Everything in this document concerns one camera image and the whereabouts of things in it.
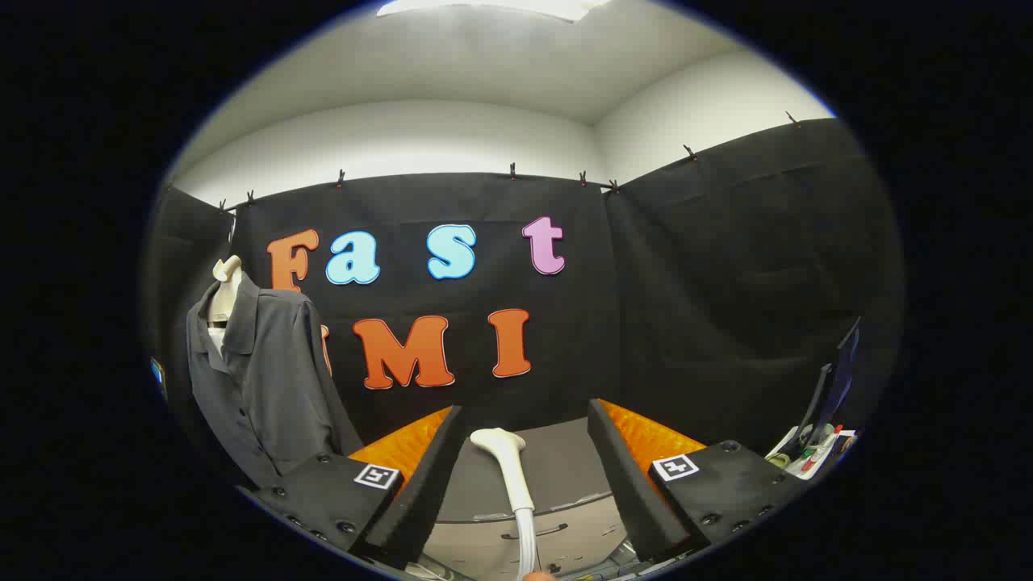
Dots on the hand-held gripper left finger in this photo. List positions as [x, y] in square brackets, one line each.
[428, 492]

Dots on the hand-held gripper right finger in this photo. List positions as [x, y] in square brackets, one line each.
[637, 500]

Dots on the grey button shirt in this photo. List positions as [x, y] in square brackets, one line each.
[274, 387]

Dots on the cream garment hanger stand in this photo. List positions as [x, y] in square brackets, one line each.
[226, 298]

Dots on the grey cabinet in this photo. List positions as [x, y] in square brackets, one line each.
[565, 468]

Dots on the white side desk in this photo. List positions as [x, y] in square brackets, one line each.
[795, 466]

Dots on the clear bottle green cap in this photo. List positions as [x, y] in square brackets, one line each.
[809, 458]

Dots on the clear bottle red cap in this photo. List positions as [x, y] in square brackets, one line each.
[831, 440]

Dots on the black monitor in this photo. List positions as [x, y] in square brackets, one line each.
[843, 371]

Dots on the ceiling light panel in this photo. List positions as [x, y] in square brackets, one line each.
[500, 6]

